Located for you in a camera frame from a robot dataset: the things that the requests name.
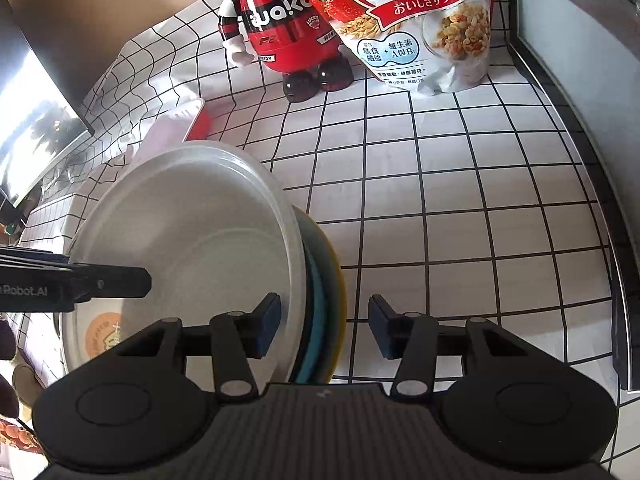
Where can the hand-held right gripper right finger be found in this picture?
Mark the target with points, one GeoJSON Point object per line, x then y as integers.
{"type": "Point", "coordinates": [380, 326]}

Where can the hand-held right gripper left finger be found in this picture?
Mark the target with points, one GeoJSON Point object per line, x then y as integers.
{"type": "Point", "coordinates": [267, 326]}

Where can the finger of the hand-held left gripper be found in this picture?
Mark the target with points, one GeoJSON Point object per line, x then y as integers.
{"type": "Point", "coordinates": [120, 281]}

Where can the blue plate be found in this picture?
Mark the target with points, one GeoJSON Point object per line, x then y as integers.
{"type": "Point", "coordinates": [312, 310]}

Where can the white bowl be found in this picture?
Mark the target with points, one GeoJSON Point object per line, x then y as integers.
{"type": "Point", "coordinates": [200, 210]}

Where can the white dish rack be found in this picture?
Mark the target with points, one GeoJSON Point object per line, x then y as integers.
{"type": "Point", "coordinates": [172, 125]}

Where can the white plate with orange sticker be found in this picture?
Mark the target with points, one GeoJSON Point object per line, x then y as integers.
{"type": "Point", "coordinates": [90, 332]}

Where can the white black grid tablecloth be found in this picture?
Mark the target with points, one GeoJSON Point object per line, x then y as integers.
{"type": "Point", "coordinates": [450, 185]}

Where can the black flat screen monitor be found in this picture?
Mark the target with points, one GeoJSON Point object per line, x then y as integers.
{"type": "Point", "coordinates": [35, 125]}

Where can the red and black figurine toy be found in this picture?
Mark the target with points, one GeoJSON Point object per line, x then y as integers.
{"type": "Point", "coordinates": [280, 25]}

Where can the red cereal bag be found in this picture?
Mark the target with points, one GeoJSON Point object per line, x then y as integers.
{"type": "Point", "coordinates": [425, 25]}

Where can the grey panel with black frame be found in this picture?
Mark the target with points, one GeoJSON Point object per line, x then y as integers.
{"type": "Point", "coordinates": [575, 35]}

